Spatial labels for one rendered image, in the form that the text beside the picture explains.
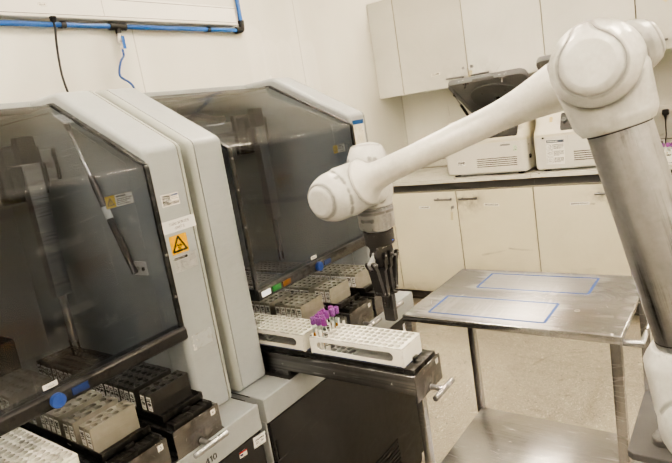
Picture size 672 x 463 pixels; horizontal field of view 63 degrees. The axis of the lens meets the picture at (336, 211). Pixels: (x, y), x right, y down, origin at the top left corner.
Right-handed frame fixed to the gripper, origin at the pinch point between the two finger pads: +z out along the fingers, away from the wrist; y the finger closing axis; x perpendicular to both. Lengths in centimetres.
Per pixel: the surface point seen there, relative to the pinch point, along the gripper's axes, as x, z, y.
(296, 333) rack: -29.2, 8.6, 4.6
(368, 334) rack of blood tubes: -8.4, 8.7, -0.6
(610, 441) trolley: 35, 67, -62
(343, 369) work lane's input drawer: -12.8, 15.8, 6.8
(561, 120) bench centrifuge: -14, -24, -232
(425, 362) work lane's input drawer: 7.8, 14.1, -0.3
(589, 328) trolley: 40, 13, -27
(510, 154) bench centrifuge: -45, -7, -229
